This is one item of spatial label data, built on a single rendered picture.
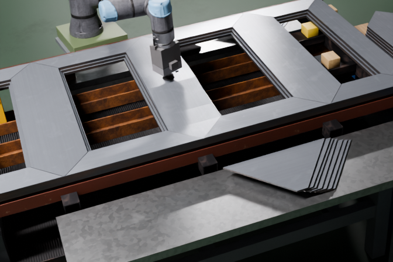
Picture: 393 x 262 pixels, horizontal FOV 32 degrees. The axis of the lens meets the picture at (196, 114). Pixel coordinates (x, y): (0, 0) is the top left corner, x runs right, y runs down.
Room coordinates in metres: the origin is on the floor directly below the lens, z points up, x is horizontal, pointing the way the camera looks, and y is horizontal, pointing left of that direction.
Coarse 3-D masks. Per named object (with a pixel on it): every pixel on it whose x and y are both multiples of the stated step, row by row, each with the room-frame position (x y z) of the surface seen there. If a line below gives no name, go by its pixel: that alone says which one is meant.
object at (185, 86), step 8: (184, 80) 2.03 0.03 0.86; (192, 80) 2.03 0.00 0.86; (152, 88) 2.00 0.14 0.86; (160, 88) 2.00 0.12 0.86; (168, 88) 1.99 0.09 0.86; (176, 88) 1.99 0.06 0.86; (184, 88) 1.99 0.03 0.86; (192, 88) 1.98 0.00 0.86; (200, 88) 1.98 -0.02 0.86; (152, 96) 1.95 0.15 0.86; (160, 96) 1.95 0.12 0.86; (168, 96) 1.95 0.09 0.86
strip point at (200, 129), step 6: (204, 120) 1.80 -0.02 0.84; (210, 120) 1.80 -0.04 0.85; (216, 120) 1.79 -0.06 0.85; (186, 126) 1.78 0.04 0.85; (192, 126) 1.77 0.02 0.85; (198, 126) 1.77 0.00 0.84; (204, 126) 1.77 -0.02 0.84; (210, 126) 1.77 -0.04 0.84; (180, 132) 1.75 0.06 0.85; (186, 132) 1.75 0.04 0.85; (192, 132) 1.74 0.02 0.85; (198, 132) 1.74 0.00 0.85; (204, 132) 1.74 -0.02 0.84
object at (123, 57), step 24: (72, 72) 2.23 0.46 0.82; (264, 72) 2.09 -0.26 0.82; (144, 96) 2.01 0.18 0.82; (288, 96) 1.91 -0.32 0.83; (360, 96) 1.86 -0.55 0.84; (288, 120) 1.79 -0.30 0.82; (24, 144) 1.78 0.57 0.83; (192, 144) 1.70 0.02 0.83; (96, 168) 1.61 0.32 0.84; (120, 168) 1.63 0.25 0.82; (24, 192) 1.55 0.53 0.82
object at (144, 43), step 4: (144, 40) 2.38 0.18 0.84; (148, 40) 2.38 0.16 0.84; (152, 40) 2.38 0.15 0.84; (136, 44) 2.36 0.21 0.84; (140, 44) 2.35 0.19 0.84; (144, 44) 2.35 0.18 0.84; (148, 44) 2.35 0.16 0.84; (132, 48) 2.33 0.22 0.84; (136, 48) 2.33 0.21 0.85; (140, 48) 2.33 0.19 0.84
